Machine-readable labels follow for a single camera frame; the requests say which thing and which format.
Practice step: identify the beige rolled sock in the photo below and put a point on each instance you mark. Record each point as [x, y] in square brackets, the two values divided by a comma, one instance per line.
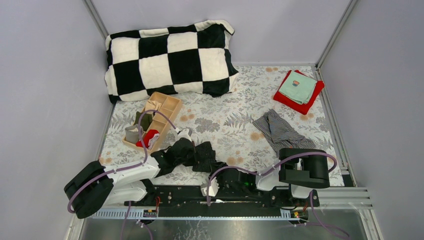
[152, 105]

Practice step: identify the dark green rolled sock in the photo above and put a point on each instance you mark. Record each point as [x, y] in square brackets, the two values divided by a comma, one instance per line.
[144, 121]

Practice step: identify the red rolled sock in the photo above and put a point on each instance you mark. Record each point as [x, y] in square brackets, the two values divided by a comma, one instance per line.
[149, 139]

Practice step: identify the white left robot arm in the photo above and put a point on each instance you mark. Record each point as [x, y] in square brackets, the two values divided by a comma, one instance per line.
[97, 185]

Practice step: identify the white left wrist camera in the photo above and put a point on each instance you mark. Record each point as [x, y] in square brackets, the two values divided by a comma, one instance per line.
[185, 133]

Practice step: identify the black white checkered pillow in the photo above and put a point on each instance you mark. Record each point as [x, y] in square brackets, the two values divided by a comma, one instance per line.
[172, 60]

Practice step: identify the red folded garment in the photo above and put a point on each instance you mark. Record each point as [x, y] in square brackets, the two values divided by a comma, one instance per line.
[304, 108]

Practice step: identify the grey striped underwear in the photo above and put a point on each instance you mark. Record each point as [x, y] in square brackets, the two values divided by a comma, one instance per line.
[280, 134]

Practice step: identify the mint green folded cloth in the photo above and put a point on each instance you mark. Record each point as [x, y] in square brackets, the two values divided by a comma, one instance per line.
[298, 87]

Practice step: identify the floral patterned bed sheet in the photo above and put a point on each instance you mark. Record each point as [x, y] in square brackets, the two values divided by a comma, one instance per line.
[226, 122]

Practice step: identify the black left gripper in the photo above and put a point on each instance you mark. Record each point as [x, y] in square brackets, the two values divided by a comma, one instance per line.
[193, 155]

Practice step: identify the grey rolled sock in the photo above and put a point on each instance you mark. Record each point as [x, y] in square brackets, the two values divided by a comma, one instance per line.
[133, 133]

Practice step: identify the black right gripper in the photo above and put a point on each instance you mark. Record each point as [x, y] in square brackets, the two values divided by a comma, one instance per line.
[217, 177]

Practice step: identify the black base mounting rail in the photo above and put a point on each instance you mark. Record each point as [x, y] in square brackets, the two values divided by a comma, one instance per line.
[187, 201]

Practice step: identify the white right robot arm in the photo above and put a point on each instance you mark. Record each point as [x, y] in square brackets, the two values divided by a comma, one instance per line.
[302, 169]

